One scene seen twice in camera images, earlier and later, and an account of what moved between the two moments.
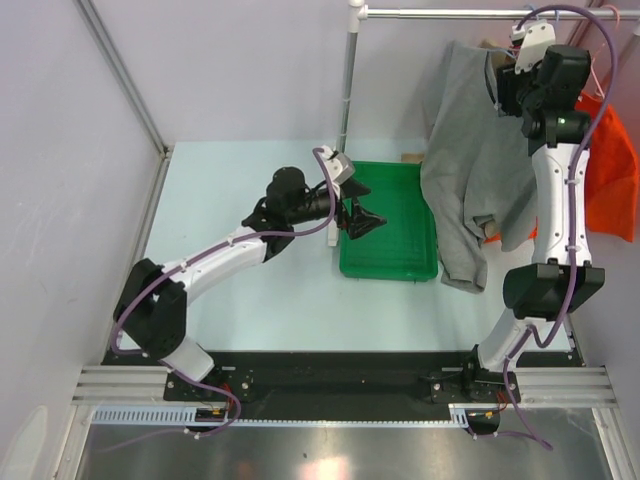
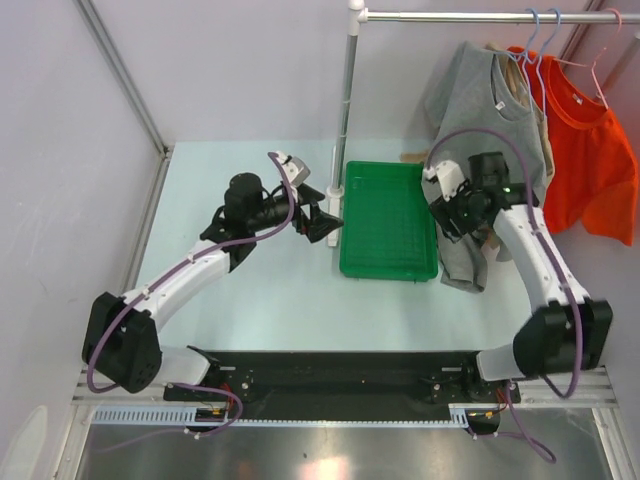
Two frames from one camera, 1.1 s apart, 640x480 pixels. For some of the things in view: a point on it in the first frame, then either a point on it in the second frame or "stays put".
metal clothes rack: [357, 11] stays put
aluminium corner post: [99, 29] stays put
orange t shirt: [613, 182] stays put
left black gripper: [358, 221] → [319, 223]
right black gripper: [508, 81] → [446, 210]
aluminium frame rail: [538, 386] stays put
